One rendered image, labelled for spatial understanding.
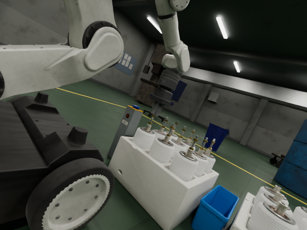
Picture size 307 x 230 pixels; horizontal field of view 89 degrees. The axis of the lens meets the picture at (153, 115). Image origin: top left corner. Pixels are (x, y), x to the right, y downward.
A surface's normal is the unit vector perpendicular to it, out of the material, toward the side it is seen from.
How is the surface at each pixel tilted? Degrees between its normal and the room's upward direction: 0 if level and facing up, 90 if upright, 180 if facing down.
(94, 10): 90
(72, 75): 111
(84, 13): 90
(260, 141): 90
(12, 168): 0
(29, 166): 0
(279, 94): 90
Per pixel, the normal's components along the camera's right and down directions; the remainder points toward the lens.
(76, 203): 0.72, 0.36
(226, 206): -0.56, -0.19
